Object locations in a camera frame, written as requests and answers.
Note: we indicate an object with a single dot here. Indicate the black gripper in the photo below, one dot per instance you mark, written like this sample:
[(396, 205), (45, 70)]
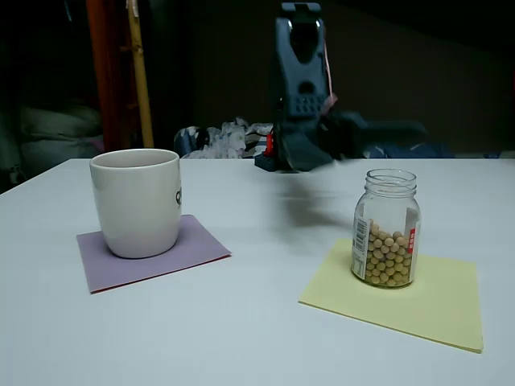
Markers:
[(302, 152)]

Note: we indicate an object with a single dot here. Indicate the glass jar of beans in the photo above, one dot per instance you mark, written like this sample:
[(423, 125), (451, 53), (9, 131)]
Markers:
[(386, 259)]

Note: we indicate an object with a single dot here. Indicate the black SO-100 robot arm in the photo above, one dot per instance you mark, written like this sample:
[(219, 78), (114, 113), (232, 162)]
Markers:
[(301, 80)]

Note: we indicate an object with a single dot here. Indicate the leaf patterned bedsheet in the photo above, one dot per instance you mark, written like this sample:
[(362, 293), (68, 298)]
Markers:
[(225, 140)]

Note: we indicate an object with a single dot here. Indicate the yellow square paper sheet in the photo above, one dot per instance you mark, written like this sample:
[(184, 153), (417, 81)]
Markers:
[(422, 311)]

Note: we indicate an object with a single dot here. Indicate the purple square paper sheet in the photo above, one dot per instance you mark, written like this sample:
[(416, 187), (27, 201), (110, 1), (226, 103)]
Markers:
[(195, 246)]

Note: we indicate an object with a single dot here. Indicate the bamboo pole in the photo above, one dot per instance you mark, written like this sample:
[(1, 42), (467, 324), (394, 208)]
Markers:
[(142, 100)]

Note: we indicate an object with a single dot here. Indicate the white ceramic mug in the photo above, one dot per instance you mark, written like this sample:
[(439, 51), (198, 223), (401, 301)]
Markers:
[(133, 201)]

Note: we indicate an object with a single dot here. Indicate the pale stuffed pillow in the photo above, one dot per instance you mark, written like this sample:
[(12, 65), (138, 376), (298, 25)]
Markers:
[(60, 136)]

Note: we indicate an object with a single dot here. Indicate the red-brown wooden post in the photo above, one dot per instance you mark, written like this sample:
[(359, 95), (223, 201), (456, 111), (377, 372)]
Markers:
[(112, 80)]

